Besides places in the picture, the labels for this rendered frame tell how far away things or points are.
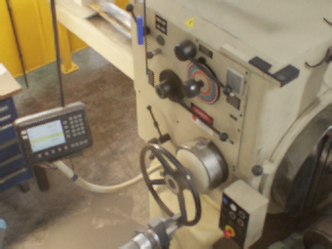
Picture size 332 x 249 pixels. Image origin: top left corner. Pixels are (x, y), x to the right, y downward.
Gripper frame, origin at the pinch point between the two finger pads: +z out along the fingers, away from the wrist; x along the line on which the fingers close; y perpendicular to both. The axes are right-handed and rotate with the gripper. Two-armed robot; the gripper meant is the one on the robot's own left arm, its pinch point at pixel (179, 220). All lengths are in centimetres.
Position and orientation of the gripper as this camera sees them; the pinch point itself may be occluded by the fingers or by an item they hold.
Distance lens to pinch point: 212.3
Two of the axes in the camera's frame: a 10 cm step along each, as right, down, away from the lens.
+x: -2.4, -8.8, -4.2
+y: 5.9, 2.1, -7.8
